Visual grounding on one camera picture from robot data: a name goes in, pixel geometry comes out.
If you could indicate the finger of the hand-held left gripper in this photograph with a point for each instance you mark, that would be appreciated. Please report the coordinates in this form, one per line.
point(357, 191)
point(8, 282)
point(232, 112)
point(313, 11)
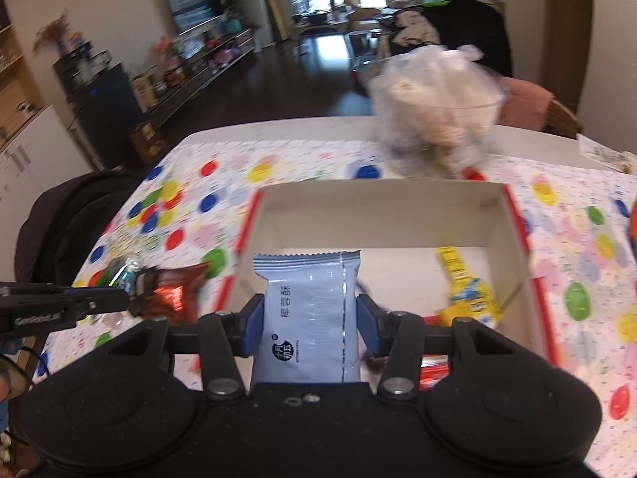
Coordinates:
point(94, 301)
point(30, 289)

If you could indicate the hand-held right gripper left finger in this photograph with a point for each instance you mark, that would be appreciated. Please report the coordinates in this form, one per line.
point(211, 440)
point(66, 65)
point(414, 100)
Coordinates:
point(251, 326)

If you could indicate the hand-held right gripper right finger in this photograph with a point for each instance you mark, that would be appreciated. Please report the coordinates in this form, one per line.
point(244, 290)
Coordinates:
point(368, 326)

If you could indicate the light blue snack packet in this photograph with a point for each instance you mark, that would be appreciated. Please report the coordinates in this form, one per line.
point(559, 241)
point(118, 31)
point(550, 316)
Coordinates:
point(308, 318)

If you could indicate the red-brown foil snack packet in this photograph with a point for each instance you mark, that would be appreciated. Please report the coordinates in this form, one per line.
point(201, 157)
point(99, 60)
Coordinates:
point(174, 294)

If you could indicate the yellow and blue snack packet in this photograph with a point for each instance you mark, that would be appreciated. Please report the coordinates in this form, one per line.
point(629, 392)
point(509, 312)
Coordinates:
point(468, 294)

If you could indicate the red and white cardboard box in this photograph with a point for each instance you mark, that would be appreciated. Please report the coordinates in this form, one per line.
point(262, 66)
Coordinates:
point(378, 219)

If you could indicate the clear plastic bag of snacks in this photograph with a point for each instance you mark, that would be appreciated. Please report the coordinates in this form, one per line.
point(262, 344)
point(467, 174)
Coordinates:
point(433, 109)

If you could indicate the green foil snack packet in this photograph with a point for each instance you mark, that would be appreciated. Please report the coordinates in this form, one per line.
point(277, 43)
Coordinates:
point(119, 271)

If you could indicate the dark cloth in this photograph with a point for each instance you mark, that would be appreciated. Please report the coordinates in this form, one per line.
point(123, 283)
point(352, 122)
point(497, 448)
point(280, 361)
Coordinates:
point(64, 224)

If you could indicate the white cabinet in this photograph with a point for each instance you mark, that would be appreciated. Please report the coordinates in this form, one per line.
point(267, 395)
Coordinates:
point(35, 184)

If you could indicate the balloon print tablecloth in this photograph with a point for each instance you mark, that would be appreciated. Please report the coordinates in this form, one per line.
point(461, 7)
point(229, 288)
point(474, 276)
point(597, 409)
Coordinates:
point(189, 209)

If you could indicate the brown cardboard box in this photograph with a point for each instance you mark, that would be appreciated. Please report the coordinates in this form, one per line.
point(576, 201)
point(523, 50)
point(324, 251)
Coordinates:
point(148, 140)

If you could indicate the black cabinet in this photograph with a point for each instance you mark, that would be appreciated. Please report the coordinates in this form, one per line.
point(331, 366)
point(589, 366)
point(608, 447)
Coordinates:
point(99, 109)

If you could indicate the low media shelf with items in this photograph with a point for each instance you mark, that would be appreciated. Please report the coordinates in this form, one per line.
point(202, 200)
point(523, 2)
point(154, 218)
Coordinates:
point(199, 74)

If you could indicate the red flower plant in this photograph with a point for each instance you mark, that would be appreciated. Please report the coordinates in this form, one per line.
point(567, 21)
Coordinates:
point(52, 32)

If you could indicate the orange object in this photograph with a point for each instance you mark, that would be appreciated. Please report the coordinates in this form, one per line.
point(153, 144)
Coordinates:
point(633, 229)

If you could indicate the white paper packet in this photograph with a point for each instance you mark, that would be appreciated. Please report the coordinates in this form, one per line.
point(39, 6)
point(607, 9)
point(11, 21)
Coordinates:
point(604, 154)

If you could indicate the dark sofa with clothes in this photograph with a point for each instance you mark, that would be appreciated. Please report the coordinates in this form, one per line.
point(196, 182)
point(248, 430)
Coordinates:
point(468, 30)

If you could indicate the flat screen television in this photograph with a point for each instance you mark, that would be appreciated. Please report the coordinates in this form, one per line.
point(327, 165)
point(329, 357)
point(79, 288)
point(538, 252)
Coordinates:
point(191, 2)

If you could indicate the wooden wall shelf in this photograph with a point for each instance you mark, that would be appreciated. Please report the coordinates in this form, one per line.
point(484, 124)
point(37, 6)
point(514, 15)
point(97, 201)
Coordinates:
point(12, 69)

